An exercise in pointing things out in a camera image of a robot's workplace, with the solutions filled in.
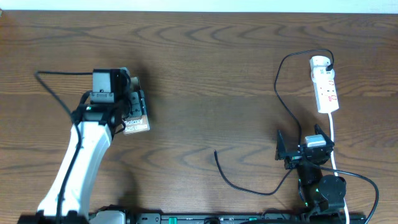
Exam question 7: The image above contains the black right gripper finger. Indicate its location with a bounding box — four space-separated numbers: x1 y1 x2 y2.
275 129 286 161
314 124 333 146

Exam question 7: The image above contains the gold Samsung Galaxy smartphone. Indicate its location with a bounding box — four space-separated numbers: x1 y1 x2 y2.
123 77 150 135

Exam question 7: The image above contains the black USB charging cable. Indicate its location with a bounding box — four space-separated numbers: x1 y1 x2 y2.
213 49 335 197

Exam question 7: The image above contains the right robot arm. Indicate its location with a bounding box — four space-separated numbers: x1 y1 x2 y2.
275 124 346 222

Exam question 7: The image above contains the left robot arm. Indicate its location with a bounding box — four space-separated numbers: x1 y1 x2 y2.
18 67 150 223

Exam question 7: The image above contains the white USB charger plug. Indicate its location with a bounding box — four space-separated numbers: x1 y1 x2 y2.
310 55 331 70

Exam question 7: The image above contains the white power strip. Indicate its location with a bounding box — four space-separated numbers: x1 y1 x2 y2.
311 67 339 114

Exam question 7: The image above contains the black right camera cable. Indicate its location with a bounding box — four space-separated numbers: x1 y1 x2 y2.
306 160 380 224

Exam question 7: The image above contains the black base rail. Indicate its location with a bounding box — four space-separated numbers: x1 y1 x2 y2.
88 212 367 224

